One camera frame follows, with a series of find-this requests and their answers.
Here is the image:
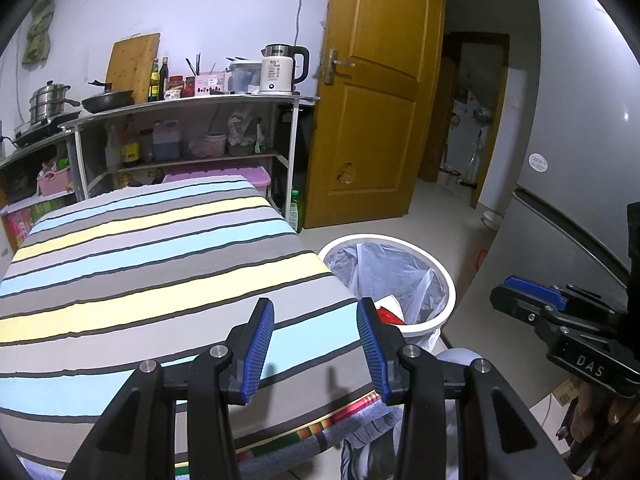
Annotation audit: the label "white appliance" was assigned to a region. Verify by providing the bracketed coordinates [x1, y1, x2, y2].
[445, 100, 491, 181]

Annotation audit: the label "green plastic bottle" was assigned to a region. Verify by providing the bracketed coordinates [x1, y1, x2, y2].
[286, 189, 305, 233]

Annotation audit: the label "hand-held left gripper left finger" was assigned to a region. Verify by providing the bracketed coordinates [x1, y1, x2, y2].
[65, 297, 276, 480]

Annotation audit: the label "wooden shelf unit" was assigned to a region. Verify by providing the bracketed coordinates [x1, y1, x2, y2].
[0, 130, 81, 251]

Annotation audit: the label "white round bin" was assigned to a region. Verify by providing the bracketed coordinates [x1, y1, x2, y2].
[318, 234, 457, 338]

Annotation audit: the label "grey refrigerator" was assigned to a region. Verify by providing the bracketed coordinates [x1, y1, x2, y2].
[460, 0, 640, 411]

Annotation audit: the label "clear plastic container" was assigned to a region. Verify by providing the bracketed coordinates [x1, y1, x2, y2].
[227, 57, 263, 95]

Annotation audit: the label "green printed packet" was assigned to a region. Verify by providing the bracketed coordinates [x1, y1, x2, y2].
[31, 199, 68, 223]

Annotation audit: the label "white electric kettle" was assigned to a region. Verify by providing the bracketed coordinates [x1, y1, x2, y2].
[260, 44, 311, 96]

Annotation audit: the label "crumpled plastic bags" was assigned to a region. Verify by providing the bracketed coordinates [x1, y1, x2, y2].
[227, 110, 267, 157]

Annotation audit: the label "grey cloth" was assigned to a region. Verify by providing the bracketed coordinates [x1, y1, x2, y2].
[342, 400, 416, 480]

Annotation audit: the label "green hanging cloth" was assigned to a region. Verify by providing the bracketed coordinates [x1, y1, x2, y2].
[21, 0, 58, 64]

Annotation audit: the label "black induction cooker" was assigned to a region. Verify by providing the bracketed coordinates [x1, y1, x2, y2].
[12, 119, 76, 146]

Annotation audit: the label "purple storage box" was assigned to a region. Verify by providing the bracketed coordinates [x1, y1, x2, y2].
[162, 162, 273, 200]

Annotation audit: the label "dark liquid jug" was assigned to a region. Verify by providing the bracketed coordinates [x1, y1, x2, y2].
[151, 119, 182, 162]

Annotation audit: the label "pink utensil holder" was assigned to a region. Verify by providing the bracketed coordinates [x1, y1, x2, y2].
[194, 72, 231, 97]

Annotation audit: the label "steel steamer pot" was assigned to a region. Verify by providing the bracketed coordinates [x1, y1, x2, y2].
[29, 81, 72, 126]

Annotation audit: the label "clear plastic bin liner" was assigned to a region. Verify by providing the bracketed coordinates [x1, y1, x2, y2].
[325, 242, 448, 351]

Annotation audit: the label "clear plastic bottle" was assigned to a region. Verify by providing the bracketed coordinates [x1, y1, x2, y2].
[105, 125, 122, 171]

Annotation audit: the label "metal kitchen rack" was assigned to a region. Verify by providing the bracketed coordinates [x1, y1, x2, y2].
[59, 95, 321, 233]

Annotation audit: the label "grey wall cable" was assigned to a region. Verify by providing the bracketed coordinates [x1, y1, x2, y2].
[295, 0, 311, 48]

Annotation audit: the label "pink food tub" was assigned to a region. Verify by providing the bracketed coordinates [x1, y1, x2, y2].
[202, 132, 229, 158]

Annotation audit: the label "red plastic bag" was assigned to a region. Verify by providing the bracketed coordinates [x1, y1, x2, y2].
[377, 307, 408, 328]

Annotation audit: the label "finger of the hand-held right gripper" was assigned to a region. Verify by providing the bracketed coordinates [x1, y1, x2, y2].
[490, 285, 556, 341]
[502, 275, 626, 313]

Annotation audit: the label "yellow wooden door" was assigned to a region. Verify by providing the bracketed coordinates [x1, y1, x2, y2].
[304, 0, 446, 231]

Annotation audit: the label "wooden cutting board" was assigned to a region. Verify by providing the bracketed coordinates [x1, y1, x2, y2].
[105, 32, 162, 103]

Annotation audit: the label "cardboard box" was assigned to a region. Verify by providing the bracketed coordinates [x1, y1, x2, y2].
[550, 376, 583, 408]

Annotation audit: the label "metal door handle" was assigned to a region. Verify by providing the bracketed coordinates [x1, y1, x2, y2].
[322, 49, 356, 85]

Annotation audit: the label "person's right hand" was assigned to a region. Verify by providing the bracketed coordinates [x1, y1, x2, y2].
[565, 390, 640, 478]

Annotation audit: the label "pink printed packet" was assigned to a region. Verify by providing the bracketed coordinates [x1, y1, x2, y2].
[5, 207, 36, 251]

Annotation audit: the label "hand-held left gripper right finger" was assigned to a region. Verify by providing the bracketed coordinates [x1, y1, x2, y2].
[356, 296, 573, 480]

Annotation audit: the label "yellow label oil bottle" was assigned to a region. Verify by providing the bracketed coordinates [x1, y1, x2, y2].
[120, 122, 142, 167]

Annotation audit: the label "colourful woven cloth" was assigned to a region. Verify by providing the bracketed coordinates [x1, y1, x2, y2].
[235, 392, 386, 461]

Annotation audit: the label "black frying pan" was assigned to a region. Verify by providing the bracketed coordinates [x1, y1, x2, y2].
[64, 80, 136, 114]

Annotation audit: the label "pink plastic basket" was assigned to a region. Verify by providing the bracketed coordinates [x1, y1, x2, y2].
[37, 167, 76, 197]

